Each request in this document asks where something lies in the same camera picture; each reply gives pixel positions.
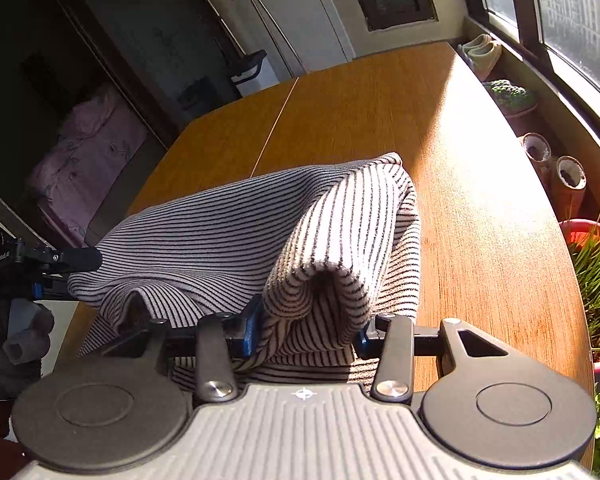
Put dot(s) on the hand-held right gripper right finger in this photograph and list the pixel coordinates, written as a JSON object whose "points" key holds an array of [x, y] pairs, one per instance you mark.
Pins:
{"points": [[365, 343]]}

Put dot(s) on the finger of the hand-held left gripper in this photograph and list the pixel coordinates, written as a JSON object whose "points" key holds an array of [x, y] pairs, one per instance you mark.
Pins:
{"points": [[77, 259], [55, 294]]}

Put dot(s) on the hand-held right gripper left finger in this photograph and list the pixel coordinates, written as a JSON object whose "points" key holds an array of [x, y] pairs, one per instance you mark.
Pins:
{"points": [[250, 329]]}

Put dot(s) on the grey black striped garment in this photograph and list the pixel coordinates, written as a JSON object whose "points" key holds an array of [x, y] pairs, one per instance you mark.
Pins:
{"points": [[220, 240]]}

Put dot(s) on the bed with pink bedding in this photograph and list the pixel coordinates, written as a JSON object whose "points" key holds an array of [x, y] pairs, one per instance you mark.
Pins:
{"points": [[87, 155]]}

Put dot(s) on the red pot with grass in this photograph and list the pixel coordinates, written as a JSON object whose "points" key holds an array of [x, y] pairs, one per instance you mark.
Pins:
{"points": [[597, 285]]}

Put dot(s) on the white mop bucket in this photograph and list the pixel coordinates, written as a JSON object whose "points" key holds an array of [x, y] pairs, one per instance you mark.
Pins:
{"points": [[252, 72]]}

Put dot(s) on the potted green succulent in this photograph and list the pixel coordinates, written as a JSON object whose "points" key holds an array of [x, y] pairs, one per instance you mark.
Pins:
{"points": [[512, 97]]}

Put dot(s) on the pair of pale slippers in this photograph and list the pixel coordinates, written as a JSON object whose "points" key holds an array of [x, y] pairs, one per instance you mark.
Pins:
{"points": [[480, 52]]}

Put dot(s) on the large dark-framed window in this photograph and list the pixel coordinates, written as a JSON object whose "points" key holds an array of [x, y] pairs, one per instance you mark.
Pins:
{"points": [[555, 15]]}

